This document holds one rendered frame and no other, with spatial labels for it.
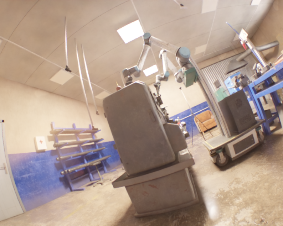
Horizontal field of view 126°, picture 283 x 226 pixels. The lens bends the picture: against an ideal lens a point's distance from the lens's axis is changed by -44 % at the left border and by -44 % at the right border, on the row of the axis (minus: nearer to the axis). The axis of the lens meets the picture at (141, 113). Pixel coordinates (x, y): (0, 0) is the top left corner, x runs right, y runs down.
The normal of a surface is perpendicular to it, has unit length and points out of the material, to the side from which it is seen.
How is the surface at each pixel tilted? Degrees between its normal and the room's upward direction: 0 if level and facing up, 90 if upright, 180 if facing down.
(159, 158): 90
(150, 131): 90
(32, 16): 180
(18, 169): 90
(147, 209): 90
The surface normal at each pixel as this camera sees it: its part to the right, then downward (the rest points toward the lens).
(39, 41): 0.37, 0.91
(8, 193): 0.89, -0.40
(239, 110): -0.32, -0.08
